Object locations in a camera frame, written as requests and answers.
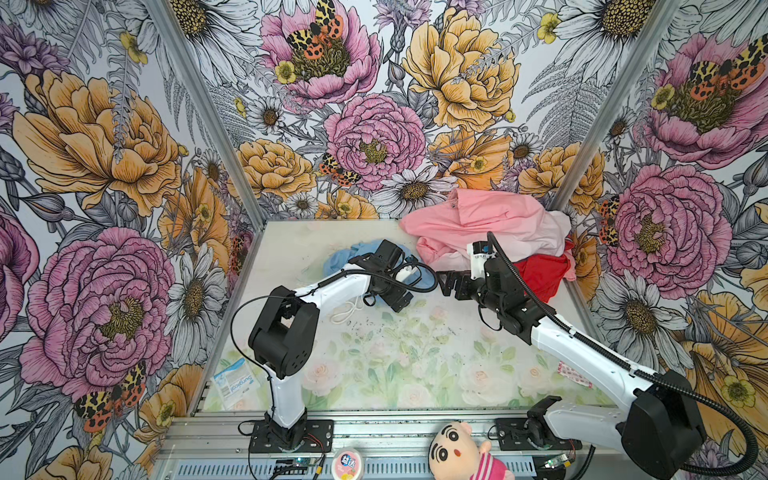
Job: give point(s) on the aluminium frame post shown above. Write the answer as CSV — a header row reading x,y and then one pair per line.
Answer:
x,y
650,37
185,65

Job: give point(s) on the red cloth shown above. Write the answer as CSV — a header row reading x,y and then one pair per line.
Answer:
x,y
544,273

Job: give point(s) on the light blue cloth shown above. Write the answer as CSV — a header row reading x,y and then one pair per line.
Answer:
x,y
354,255

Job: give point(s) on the pink cloth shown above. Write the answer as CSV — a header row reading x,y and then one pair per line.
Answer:
x,y
520,223

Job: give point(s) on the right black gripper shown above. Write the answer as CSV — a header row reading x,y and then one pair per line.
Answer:
x,y
463,279

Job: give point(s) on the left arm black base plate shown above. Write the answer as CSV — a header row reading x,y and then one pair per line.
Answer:
x,y
310,436

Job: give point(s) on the round pink sticker tin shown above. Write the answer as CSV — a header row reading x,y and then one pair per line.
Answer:
x,y
348,464

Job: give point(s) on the pink patterned card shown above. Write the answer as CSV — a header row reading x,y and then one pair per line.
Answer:
x,y
571,374

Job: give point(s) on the left aluminium frame post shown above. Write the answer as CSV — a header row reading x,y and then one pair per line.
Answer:
x,y
185,65

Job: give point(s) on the small blue white packet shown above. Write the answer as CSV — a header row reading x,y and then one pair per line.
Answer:
x,y
236,385

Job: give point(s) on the front aluminium rail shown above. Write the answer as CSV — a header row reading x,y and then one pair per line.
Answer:
x,y
393,444

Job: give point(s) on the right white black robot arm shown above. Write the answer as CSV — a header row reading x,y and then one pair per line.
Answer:
x,y
656,420

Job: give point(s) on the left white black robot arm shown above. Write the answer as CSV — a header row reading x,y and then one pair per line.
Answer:
x,y
282,338

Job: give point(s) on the plush doll toy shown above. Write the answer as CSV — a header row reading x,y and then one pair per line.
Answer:
x,y
454,455

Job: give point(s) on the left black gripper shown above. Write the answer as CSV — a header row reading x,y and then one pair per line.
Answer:
x,y
401,301

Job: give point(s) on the green circuit board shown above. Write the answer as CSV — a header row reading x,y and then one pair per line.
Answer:
x,y
293,467

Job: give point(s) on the right aluminium frame post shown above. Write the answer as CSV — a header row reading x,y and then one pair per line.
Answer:
x,y
650,37

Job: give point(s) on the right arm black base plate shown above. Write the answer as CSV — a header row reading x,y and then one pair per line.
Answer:
x,y
518,434

